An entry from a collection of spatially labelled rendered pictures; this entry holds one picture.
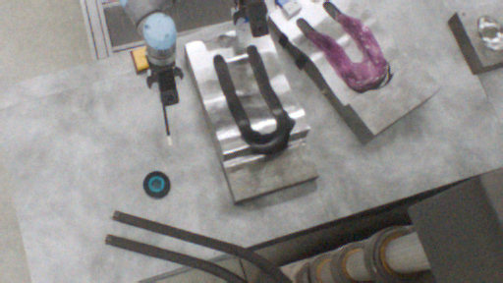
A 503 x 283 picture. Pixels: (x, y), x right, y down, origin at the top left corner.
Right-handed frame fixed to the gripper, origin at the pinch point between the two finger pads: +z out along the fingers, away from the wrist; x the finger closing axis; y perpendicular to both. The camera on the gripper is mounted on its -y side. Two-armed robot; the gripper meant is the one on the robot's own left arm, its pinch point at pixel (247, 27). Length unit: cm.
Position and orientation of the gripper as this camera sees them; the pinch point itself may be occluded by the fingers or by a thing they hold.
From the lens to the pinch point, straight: 184.4
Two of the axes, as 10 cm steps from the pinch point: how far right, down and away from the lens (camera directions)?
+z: -0.1, 3.1, 9.5
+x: -9.6, 2.7, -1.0
